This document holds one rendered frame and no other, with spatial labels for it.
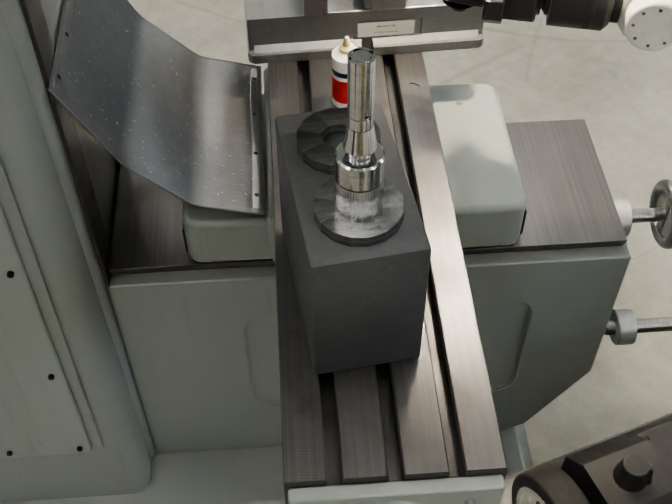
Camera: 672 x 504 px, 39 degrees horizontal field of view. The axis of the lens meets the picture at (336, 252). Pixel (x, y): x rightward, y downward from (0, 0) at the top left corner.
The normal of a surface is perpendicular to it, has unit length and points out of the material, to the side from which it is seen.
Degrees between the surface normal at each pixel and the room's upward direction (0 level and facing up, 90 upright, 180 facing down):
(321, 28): 90
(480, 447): 0
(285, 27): 90
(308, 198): 0
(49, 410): 88
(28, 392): 88
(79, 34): 63
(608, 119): 0
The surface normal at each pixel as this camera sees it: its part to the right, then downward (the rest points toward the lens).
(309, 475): 0.00, -0.65
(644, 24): -0.19, 0.72
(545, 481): -0.22, -0.91
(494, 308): 0.07, 0.76
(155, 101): 0.70, -0.50
